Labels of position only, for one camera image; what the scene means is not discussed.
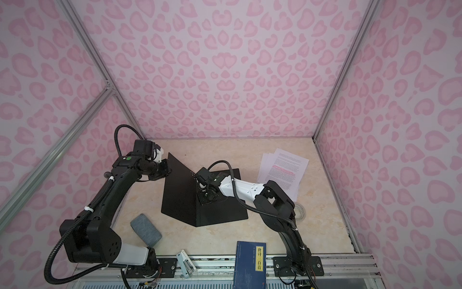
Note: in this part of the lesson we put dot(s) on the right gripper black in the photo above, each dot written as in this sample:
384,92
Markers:
202,200

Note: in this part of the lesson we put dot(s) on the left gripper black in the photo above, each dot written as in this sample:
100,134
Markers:
167,170

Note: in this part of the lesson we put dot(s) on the grey black file folder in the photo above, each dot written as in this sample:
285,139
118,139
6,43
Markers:
198,201

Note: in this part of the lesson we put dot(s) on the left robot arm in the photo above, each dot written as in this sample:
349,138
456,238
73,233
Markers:
92,239

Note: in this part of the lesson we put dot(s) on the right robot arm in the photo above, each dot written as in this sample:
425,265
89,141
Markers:
268,200

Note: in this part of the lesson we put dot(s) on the bottom white paper sheet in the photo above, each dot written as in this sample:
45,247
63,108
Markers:
262,167

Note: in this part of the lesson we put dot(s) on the white paper sheet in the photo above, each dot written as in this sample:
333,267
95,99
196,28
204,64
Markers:
262,167
272,169

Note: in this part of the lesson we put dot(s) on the middle white paper sheet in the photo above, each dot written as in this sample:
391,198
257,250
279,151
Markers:
272,169

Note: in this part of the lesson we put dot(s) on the grey sponge block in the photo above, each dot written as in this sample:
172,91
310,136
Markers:
146,230

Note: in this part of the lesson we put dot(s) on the top printed paper sheet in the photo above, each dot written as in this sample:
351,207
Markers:
292,169

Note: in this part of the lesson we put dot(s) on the blue book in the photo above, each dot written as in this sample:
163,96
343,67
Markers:
250,266

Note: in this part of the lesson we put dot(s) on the clear tape roll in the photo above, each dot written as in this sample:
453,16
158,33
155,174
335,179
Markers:
300,213

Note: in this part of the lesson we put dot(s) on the aluminium diagonal beam left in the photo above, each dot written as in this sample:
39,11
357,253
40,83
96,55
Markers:
17,201

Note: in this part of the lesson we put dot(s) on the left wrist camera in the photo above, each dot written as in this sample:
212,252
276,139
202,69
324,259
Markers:
157,153

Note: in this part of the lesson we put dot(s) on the white bracket on rail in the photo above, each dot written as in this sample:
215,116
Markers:
186,265

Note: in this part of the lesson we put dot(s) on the aluminium rail frame front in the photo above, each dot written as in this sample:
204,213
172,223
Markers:
341,271

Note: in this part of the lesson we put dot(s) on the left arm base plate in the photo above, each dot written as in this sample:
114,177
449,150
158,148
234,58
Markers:
162,268

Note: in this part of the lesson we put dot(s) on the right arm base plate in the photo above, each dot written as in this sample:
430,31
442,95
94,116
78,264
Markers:
285,267

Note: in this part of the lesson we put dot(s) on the aluminium corner post right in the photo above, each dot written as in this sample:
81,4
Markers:
356,44

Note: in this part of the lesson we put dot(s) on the aluminium corner post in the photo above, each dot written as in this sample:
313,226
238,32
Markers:
79,28
356,44

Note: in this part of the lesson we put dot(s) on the aluminium corner post left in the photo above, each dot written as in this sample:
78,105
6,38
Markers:
79,28

